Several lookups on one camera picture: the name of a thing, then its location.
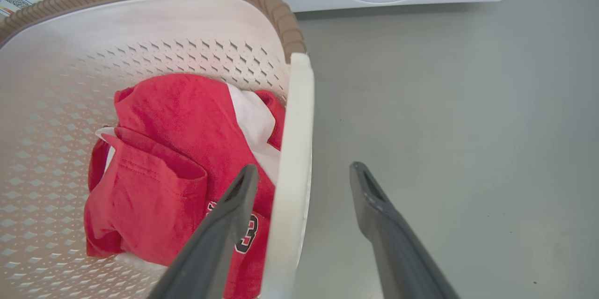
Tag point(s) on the white laundry basket brown rim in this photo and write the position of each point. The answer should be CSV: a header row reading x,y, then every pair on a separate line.
x,y
56,102

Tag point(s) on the white garment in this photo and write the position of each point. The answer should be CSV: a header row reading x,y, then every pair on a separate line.
x,y
255,126

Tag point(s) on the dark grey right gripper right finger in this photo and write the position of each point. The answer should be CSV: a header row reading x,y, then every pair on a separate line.
x,y
398,252

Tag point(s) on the red jersey shirt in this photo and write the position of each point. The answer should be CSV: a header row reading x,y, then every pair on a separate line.
x,y
164,163

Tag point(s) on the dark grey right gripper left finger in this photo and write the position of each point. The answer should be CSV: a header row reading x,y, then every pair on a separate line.
x,y
213,247

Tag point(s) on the printed label sticker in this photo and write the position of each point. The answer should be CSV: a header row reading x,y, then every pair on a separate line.
x,y
9,2

